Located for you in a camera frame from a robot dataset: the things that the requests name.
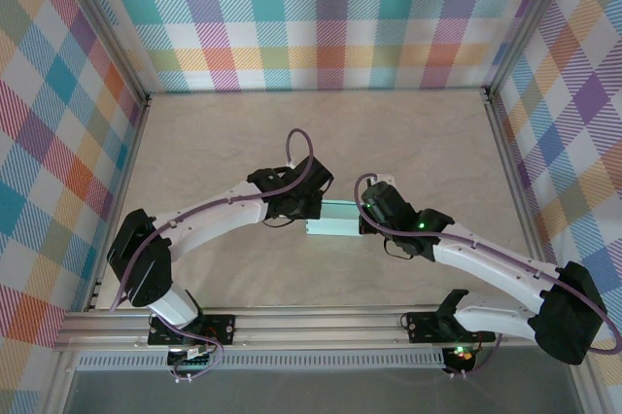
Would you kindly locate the light green paper box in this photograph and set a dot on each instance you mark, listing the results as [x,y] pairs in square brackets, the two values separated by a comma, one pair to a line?
[335,222]

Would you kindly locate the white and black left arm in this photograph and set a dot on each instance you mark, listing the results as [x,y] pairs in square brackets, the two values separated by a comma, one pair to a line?
[218,219]

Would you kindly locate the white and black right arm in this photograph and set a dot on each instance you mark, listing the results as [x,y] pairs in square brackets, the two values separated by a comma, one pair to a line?
[486,261]

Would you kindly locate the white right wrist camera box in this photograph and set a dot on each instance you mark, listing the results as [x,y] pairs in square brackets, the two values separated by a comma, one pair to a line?
[385,178]

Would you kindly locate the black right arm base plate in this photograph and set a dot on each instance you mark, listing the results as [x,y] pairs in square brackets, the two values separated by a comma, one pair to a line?
[420,326]

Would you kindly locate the aluminium right side rail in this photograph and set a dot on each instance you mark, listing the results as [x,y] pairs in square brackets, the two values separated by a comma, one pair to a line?
[514,161]

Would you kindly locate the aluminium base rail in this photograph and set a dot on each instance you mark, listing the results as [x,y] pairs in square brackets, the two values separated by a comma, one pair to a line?
[316,329]

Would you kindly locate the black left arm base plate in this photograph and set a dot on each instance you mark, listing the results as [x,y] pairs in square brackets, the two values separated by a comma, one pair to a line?
[226,329]

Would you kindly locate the aluminium left side rail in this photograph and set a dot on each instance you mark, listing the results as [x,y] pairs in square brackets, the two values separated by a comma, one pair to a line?
[122,190]

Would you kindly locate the aluminium right frame post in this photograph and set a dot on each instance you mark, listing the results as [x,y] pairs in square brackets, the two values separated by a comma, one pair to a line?
[530,20]

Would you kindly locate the aluminium frame post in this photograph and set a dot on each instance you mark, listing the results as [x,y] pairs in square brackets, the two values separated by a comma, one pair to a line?
[109,30]
[530,20]

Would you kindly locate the aluminium left frame post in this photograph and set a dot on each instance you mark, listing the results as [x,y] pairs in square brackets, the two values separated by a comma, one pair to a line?
[109,30]

